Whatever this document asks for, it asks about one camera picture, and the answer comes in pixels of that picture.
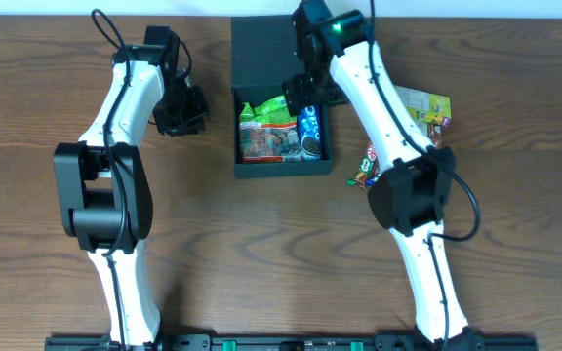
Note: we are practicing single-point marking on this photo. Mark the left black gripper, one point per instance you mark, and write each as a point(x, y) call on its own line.
point(183, 115)

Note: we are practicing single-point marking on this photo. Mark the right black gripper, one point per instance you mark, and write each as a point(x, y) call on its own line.
point(299, 93)

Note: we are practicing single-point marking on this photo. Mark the blue Oreo pack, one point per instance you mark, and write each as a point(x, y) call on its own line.
point(310, 133)

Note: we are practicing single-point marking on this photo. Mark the green snack bag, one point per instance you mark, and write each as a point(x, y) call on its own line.
point(268, 133)

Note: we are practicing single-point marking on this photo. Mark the yellow green snack box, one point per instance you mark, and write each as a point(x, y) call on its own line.
point(426, 107)

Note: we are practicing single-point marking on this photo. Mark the brown chocolate box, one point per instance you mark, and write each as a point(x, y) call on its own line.
point(433, 132)

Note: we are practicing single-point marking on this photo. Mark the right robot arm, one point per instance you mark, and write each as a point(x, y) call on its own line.
point(342, 64)

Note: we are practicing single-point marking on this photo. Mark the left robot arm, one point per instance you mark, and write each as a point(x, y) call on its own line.
point(105, 199)

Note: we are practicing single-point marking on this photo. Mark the red KitKat bar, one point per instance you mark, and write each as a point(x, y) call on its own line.
point(366, 168)

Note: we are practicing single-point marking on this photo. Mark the blue Dairy Milk bar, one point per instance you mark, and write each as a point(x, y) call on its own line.
point(372, 180)

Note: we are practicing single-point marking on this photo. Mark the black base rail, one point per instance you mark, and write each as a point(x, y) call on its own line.
point(381, 342)

